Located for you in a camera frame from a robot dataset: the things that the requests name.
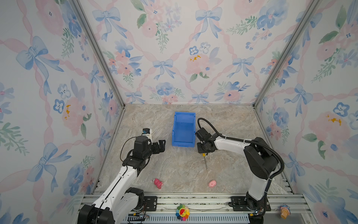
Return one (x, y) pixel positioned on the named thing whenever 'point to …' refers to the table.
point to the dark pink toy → (158, 183)
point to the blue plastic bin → (184, 129)
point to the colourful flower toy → (182, 212)
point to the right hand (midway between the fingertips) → (200, 148)
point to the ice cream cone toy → (285, 211)
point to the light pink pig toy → (212, 183)
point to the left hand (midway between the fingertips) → (159, 140)
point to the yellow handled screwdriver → (203, 155)
